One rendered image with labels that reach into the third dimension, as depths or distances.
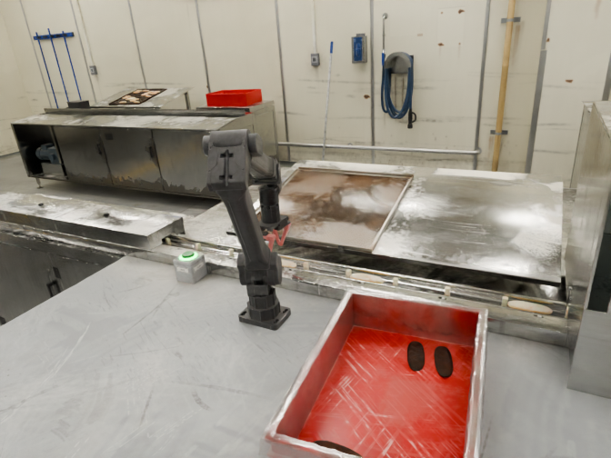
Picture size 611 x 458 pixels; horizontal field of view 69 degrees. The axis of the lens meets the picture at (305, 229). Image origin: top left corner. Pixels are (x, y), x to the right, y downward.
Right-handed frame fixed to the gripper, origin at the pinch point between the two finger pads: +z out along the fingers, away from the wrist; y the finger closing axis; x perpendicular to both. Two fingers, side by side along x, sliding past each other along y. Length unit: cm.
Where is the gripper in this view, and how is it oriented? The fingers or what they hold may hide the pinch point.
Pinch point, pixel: (274, 247)
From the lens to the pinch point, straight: 137.3
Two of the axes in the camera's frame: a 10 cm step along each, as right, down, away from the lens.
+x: 8.9, 1.1, -4.4
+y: -4.4, 3.7, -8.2
